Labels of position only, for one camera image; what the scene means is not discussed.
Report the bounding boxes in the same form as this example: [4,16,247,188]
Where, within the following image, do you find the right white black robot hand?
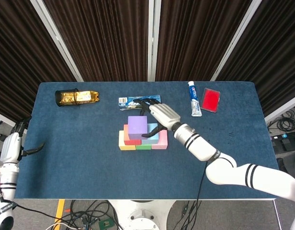
[134,98,181,139]

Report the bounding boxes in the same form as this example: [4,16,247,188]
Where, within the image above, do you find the black floor cable bundle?
[49,200,119,230]

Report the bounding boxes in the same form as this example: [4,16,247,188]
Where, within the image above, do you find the blue cookie package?
[118,94,162,111]

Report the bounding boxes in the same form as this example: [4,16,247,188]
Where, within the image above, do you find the yellow cube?
[118,130,136,151]

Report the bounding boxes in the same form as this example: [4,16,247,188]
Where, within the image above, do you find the black cable with switch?
[171,200,202,230]

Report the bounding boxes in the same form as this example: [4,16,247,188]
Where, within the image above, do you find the gold foil snack packet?
[60,90,101,105]

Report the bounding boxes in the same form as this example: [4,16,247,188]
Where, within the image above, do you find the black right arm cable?
[185,161,208,230]

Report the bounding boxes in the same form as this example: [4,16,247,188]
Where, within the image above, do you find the black mesh cup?
[55,88,79,107]

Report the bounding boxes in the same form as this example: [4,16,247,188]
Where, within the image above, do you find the green circuit board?
[98,218,114,230]

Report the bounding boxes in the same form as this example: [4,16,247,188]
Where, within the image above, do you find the white blue toothpaste tube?
[187,80,203,117]

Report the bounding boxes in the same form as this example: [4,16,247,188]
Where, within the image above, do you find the white partition frame rail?
[0,110,28,134]
[264,93,295,124]

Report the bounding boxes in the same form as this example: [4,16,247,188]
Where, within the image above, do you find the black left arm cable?
[13,202,57,222]

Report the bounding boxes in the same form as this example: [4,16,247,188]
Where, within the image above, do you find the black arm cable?
[13,202,57,222]
[185,161,208,230]

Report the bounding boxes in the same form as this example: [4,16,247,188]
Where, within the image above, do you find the pink cube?
[151,129,168,150]

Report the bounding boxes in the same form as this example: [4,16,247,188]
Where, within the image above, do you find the white partition frame post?
[147,0,162,81]
[30,0,84,82]
[209,0,262,81]

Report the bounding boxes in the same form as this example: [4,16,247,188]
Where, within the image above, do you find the blue table cloth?
[10,82,287,200]

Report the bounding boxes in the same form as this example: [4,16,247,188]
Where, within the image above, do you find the red ink pad box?
[200,87,221,113]

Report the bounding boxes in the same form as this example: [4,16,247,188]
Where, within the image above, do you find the red orange cube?
[123,124,142,146]

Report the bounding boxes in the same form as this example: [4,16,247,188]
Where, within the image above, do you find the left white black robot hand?
[0,116,45,165]

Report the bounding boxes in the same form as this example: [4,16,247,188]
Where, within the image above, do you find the yellow floor tape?
[54,199,66,223]

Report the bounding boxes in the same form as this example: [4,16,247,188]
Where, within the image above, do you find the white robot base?
[109,200,174,230]

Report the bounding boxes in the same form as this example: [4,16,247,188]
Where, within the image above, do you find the brown pleated curtain panel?
[216,0,295,117]
[43,0,149,82]
[0,0,78,129]
[156,0,253,82]

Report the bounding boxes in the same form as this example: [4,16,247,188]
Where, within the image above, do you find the black coiled floor cables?
[267,109,295,135]

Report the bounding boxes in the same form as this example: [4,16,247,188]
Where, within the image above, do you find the light blue cube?
[140,122,160,146]

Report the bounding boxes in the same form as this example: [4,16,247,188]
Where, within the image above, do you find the purple cube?
[127,115,148,140]

